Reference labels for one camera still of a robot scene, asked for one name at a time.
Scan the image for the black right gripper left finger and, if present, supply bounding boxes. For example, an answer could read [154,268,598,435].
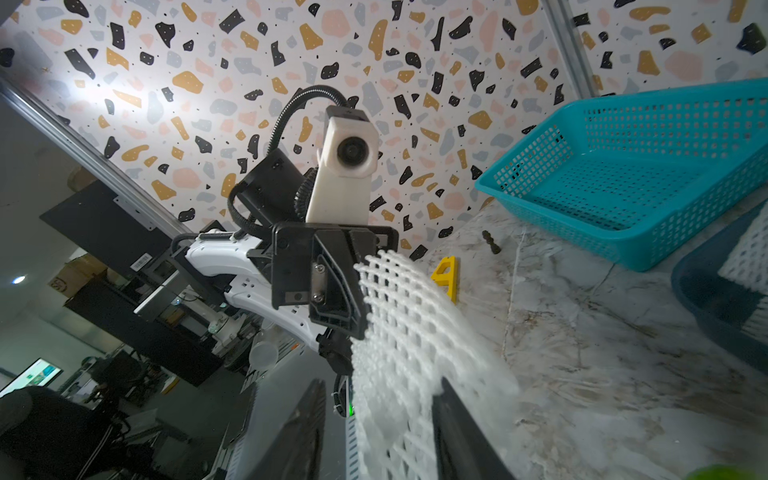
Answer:
[245,379,326,480]

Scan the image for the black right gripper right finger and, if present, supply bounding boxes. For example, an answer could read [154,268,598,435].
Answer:
[432,377,515,480]

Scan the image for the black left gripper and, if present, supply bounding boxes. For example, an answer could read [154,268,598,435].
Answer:
[270,222,399,339]

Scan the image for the green custard apple dark spots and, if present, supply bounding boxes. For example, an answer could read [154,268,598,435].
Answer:
[685,465,759,480]

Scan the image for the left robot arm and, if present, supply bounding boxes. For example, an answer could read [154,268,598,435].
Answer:
[173,138,398,375]

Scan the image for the white foam nets pile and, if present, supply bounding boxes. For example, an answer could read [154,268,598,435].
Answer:
[718,204,767,343]

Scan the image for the yellow triangular plastic block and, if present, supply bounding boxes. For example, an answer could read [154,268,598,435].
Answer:
[431,256,459,304]

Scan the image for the dark chess piece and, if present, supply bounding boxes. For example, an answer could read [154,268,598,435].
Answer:
[481,230,502,255]

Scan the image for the dark blue net bin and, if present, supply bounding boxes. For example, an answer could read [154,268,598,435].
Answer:
[671,206,767,374]

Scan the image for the teal plastic basket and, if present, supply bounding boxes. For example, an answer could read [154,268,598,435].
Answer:
[476,79,767,272]

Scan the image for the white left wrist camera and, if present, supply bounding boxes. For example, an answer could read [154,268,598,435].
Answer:
[305,105,379,226]

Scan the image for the aluminium corner post left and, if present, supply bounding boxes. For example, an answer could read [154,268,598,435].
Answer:
[542,0,599,99]

